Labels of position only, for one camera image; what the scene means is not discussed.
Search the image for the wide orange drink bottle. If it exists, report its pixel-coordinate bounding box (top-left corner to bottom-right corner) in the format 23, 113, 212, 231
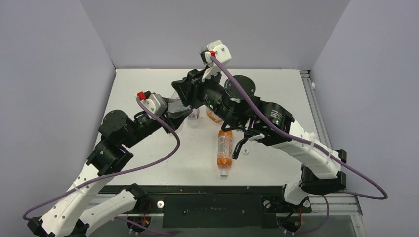
206, 108, 223, 123

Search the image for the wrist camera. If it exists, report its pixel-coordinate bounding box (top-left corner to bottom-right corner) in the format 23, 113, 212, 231
200, 40, 232, 82
137, 91, 165, 117

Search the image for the slim orange drink bottle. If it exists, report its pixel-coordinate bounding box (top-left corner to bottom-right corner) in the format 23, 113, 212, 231
216, 130, 233, 179

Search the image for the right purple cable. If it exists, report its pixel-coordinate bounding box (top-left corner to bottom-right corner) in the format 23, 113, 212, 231
211, 56, 389, 236

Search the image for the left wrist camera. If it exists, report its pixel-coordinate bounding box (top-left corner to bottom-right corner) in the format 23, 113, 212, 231
137, 91, 165, 117

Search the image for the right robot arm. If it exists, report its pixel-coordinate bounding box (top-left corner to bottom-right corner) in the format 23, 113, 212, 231
171, 69, 346, 211

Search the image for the purple cable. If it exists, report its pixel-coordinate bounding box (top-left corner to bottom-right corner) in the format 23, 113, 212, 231
211, 56, 389, 236
22, 96, 181, 237

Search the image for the aluminium frame rail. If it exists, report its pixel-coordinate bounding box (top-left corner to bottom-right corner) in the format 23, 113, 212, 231
300, 70, 332, 148

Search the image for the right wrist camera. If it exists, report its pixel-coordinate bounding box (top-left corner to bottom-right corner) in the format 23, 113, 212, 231
200, 40, 232, 82

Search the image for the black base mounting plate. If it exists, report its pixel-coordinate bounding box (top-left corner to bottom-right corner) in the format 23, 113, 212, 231
128, 186, 312, 228

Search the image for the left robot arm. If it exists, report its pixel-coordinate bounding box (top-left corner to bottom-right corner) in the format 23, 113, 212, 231
28, 92, 191, 237

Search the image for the blue cap pepsi bottle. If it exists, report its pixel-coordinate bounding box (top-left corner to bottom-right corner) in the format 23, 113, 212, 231
168, 91, 190, 113

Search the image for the clear water bottle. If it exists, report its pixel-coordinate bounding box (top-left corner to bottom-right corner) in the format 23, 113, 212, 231
186, 108, 200, 127

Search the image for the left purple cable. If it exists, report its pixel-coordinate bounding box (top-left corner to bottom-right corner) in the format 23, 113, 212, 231
22, 96, 181, 237

